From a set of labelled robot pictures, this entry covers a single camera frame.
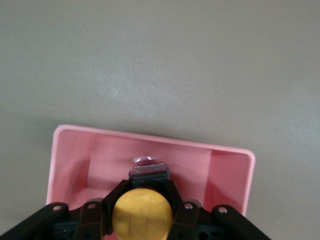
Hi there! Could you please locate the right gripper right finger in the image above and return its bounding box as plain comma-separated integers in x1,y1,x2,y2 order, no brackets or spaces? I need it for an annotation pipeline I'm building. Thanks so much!
163,179,272,240

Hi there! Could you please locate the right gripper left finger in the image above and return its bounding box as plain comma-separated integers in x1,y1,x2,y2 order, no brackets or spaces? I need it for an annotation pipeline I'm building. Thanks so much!
0,179,133,240

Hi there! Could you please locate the yellow push button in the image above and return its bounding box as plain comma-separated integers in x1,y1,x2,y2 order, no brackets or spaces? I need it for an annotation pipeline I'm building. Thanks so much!
112,162,175,240

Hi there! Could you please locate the pink plastic bin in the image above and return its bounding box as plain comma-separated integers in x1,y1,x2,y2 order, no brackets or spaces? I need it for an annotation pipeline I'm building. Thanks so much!
46,124,256,218

